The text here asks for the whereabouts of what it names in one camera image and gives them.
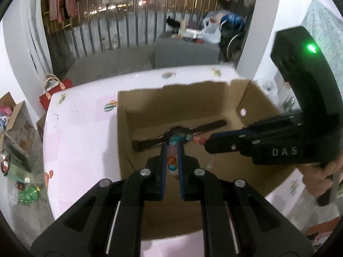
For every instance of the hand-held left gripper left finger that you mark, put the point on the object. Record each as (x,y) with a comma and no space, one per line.
(163,166)

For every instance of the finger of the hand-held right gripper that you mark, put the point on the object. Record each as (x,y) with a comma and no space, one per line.
(278,124)
(222,143)

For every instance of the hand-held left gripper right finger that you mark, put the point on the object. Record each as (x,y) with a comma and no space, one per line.
(181,171)

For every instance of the dark purple wrist watch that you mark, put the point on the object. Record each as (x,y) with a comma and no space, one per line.
(214,124)

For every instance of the person's right hand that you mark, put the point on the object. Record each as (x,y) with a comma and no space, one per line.
(319,182)

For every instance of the teal patterned cloth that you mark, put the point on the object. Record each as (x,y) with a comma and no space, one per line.
(329,26)

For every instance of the pink checked tablecloth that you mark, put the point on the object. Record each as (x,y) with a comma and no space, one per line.
(80,139)

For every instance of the grey cabinet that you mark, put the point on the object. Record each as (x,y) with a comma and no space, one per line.
(185,53)

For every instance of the black wheeled cart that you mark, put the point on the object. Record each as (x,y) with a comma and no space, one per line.
(227,40)

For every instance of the blue plastic bag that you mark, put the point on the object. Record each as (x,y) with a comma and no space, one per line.
(231,18)

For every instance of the white plastic bag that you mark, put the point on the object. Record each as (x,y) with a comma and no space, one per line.
(211,32)

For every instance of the white box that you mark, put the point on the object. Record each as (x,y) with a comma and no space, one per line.
(193,33)

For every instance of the white bottle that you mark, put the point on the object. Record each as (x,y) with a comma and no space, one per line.
(183,26)

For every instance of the small cardboard floor box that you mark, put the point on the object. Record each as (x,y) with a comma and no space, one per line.
(41,128)

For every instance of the small black object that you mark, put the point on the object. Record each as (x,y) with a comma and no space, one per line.
(171,22)

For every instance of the red gift bag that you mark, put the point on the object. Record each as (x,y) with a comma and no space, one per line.
(48,99)

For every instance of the green plastic bottle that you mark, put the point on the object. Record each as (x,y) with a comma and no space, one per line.
(28,195)

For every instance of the large cardboard floor box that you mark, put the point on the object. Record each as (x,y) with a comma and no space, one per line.
(24,128)

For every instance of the green box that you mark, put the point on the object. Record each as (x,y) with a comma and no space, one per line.
(18,171)

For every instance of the metal balcony railing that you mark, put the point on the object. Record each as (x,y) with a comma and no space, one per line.
(136,18)

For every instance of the red and silver packet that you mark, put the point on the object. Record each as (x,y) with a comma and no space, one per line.
(4,163)

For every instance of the blue and white plastic bags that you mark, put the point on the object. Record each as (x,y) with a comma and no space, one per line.
(4,124)

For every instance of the pink bundle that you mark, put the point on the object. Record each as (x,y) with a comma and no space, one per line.
(6,110)

